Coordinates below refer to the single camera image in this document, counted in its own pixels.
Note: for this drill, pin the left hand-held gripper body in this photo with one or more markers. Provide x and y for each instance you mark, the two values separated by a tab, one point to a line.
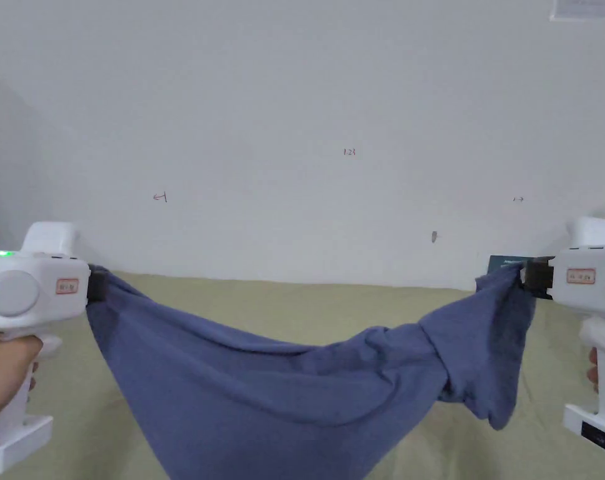
17	295

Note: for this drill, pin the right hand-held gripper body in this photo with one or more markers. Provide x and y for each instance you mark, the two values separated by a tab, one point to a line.
590	285

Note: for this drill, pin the dark blue shirt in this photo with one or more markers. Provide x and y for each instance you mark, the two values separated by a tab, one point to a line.
262	400

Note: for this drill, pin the person's left hand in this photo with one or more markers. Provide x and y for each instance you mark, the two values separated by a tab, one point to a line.
5	380

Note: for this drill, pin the dark teal card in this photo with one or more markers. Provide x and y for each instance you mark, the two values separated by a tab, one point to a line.
503	262

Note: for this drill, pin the bed with beige sheet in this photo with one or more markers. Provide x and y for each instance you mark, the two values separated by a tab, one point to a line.
72	400

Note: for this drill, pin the white paper notice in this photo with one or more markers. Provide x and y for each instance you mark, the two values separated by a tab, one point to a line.
585	9

